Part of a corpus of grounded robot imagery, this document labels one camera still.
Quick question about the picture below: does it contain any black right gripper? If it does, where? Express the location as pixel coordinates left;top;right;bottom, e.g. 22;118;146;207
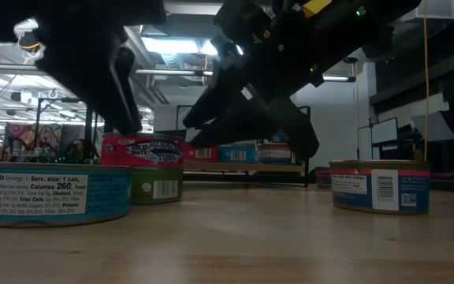
182;0;330;148

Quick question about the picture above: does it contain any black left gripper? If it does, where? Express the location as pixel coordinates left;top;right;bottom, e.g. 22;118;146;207
37;11;165;134

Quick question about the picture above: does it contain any teal label tuna can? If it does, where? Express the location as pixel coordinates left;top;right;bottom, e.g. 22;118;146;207
217;144;259;165
0;160;133;229

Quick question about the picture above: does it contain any blue pink label tuna can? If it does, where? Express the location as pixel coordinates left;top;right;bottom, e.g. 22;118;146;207
328;159;432;216
256;142;294;166
256;132;290;145

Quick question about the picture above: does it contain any green label tuna can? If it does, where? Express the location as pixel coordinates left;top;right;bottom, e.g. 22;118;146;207
130;165;185;206

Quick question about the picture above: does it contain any long ceiling light bar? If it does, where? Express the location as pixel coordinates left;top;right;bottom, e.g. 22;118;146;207
0;62;357;83

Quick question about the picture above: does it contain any person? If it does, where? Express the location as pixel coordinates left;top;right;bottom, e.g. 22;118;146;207
59;137;96;165

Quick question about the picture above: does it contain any ceiling light panel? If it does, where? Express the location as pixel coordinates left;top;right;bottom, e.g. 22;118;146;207
141;36;220;56

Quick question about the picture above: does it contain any colourful patterned cloth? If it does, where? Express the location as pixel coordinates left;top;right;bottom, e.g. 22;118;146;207
2;122;63;161

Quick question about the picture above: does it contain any whiteboard on black stand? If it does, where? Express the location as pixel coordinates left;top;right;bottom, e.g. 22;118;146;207
355;117;400;161

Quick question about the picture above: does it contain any grey softbox panel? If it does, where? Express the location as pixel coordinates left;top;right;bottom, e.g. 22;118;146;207
409;110;454;143

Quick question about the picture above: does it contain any wooden shelf with black frame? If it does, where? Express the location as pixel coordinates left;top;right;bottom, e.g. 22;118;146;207
176;104;311;187

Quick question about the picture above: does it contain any thin black stand frame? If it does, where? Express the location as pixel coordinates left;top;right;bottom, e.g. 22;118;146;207
32;96;94;159

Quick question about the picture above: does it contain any black ceiling device yellow cable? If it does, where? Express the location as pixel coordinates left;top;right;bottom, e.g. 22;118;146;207
13;17;47;61

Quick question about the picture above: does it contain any yellow cable label tag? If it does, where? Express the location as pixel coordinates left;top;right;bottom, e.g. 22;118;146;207
300;0;333;20

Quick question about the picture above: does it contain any white ceiling duct box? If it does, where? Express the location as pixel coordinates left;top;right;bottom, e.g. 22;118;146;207
399;0;454;23

